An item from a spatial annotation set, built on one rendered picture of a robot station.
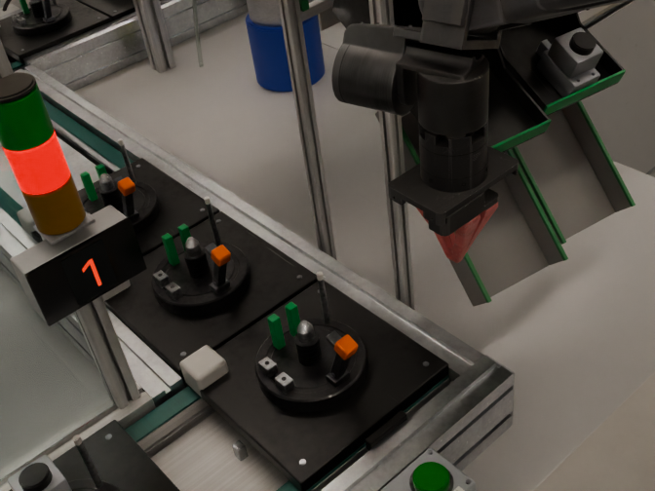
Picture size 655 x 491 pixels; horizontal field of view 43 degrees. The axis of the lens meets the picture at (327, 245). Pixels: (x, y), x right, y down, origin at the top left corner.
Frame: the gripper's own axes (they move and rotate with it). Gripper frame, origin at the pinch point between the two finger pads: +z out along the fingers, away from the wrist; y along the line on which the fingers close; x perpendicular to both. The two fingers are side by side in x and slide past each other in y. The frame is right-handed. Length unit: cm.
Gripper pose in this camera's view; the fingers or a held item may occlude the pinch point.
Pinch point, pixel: (453, 252)
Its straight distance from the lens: 79.3
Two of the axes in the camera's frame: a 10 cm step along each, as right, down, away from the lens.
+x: 6.5, 4.3, -6.2
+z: 1.0, 7.6, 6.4
